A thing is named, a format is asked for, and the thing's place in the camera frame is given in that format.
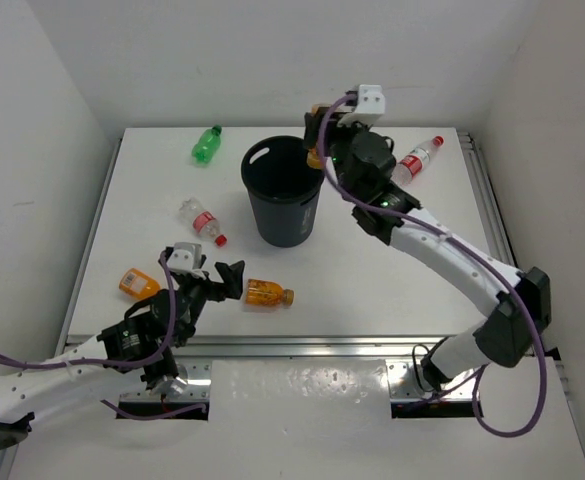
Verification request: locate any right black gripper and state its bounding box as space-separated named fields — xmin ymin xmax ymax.
xmin=304 ymin=107 xmax=369 ymax=202

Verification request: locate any small orange bottle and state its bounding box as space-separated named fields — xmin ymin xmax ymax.
xmin=306 ymin=103 xmax=330 ymax=170

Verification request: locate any orange bottle brown cap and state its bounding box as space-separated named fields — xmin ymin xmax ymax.
xmin=244 ymin=279 xmax=295 ymax=308

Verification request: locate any clear bottle red label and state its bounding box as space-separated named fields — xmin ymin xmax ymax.
xmin=392 ymin=136 xmax=445 ymax=186
xmin=179 ymin=198 xmax=227 ymax=247

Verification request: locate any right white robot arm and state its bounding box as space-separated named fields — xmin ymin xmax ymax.
xmin=303 ymin=106 xmax=551 ymax=393

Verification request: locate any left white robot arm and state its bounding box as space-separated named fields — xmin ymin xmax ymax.
xmin=0 ymin=248 xmax=245 ymax=450

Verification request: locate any black plastic waste bin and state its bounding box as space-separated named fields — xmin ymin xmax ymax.
xmin=241 ymin=135 xmax=324 ymax=248

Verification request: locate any orange bottle barcode label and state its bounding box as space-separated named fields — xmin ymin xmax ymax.
xmin=118 ymin=268 xmax=161 ymax=301

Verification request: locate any green plastic bottle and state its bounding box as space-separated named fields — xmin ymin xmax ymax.
xmin=191 ymin=125 xmax=222 ymax=165

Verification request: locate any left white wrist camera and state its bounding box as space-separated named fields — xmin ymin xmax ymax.
xmin=167 ymin=242 xmax=203 ymax=275

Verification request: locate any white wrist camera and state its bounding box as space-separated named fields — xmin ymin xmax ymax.
xmin=338 ymin=84 xmax=386 ymax=127
xmin=167 ymin=242 xmax=203 ymax=275

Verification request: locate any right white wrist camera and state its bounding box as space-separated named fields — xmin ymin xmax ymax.
xmin=338 ymin=84 xmax=386 ymax=127

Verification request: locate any aluminium frame rail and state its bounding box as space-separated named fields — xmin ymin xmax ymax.
xmin=0 ymin=127 xmax=573 ymax=480

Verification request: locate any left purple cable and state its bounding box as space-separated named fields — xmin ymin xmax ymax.
xmin=0 ymin=249 xmax=208 ymax=421

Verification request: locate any purple cable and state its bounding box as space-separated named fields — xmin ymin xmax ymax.
xmin=0 ymin=249 xmax=208 ymax=421
xmin=315 ymin=92 xmax=546 ymax=437

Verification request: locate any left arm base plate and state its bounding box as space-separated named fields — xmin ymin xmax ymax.
xmin=118 ymin=359 xmax=212 ymax=421

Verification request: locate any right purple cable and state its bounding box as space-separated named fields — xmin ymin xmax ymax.
xmin=315 ymin=92 xmax=546 ymax=437

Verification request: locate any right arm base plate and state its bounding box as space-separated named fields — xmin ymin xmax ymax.
xmin=386 ymin=358 xmax=476 ymax=420

